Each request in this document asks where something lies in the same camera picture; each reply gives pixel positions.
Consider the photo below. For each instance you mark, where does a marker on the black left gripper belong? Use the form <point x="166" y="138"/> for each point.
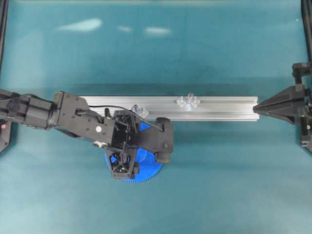
<point x="75" y="119"/>

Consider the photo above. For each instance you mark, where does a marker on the large blue plastic gear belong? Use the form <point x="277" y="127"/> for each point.
<point x="148" y="167"/>

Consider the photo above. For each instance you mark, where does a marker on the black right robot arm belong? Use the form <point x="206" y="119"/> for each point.
<point x="293" y="105"/>

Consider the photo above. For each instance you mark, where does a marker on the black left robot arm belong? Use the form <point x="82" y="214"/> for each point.
<point x="32" y="111"/>

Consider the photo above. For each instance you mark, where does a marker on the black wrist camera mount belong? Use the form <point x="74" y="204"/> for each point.
<point x="159" y="142"/>

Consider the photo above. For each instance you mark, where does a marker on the left steel shaft with bracket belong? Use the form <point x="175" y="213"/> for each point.
<point x="140" y="111"/>

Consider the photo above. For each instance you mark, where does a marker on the steel shaft with bracket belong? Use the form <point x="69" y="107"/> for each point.
<point x="140" y="111"/>
<point x="188" y="102"/>

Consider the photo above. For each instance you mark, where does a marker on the silver aluminium extrusion rail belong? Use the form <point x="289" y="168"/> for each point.
<point x="210" y="108"/>

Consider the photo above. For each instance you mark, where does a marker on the right steel shaft with bracket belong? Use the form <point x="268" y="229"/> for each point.
<point x="188" y="102"/>

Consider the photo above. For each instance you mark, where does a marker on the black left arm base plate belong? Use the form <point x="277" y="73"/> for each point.
<point x="5" y="134"/>

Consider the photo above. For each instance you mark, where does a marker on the black left frame post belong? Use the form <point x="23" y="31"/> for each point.
<point x="4" y="5"/>

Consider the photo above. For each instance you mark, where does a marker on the black frame post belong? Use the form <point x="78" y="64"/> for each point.
<point x="4" y="5"/>
<point x="306" y="12"/>

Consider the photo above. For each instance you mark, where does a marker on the black right frame post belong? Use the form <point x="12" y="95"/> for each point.
<point x="306" y="12"/>

